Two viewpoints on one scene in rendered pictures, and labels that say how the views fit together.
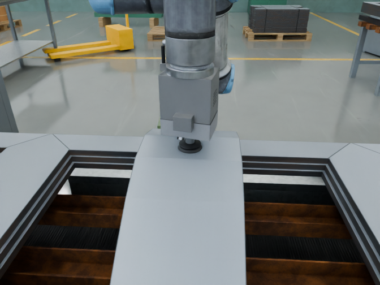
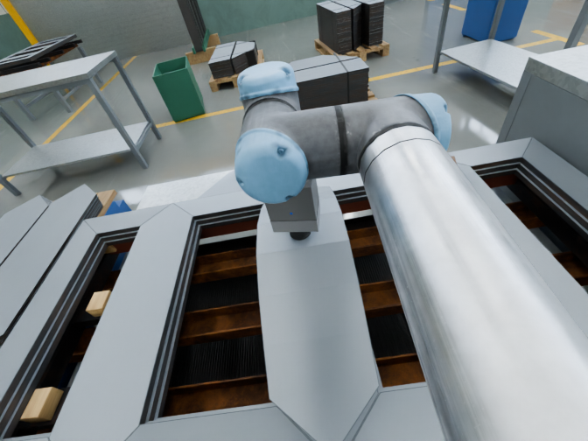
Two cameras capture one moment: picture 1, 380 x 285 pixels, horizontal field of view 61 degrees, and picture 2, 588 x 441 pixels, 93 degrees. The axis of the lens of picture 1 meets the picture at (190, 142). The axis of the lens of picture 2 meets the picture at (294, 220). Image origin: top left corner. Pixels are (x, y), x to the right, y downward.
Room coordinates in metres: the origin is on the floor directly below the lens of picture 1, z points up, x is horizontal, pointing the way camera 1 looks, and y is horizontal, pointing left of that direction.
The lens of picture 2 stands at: (0.88, 0.00, 1.45)
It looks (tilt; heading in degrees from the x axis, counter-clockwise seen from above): 45 degrees down; 181
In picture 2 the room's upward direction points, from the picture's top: 13 degrees counter-clockwise
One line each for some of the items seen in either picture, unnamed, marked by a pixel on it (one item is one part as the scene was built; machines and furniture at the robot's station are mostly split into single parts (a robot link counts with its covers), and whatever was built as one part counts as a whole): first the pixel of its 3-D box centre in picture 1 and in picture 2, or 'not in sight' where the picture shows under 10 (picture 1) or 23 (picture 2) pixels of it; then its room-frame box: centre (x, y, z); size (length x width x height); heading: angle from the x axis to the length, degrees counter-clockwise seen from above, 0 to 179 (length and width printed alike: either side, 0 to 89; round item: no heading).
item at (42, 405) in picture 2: not in sight; (41, 404); (0.63, -0.67, 0.79); 0.06 x 0.05 x 0.04; 176
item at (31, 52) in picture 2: not in sight; (53, 75); (-5.04, -3.70, 0.42); 1.66 x 0.84 x 0.85; 178
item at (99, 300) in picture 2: not in sight; (101, 303); (0.38, -0.61, 0.79); 0.06 x 0.05 x 0.04; 176
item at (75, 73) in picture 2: not in sight; (62, 126); (-2.19, -2.17, 0.47); 1.50 x 0.70 x 0.95; 88
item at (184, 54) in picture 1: (188, 50); not in sight; (0.50, 0.00, 1.21); 0.08 x 0.08 x 0.05
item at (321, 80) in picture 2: not in sight; (314, 89); (-2.27, 0.48, 0.23); 1.20 x 0.80 x 0.47; 87
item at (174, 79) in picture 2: not in sight; (178, 89); (-3.16, -1.17, 0.29); 0.61 x 0.46 x 0.57; 8
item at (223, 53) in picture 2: not in sight; (236, 61); (-4.25, -0.42, 0.18); 1.20 x 0.80 x 0.37; 176
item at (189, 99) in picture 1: (186, 100); (294, 192); (0.49, 0.01, 1.13); 0.10 x 0.09 x 0.16; 164
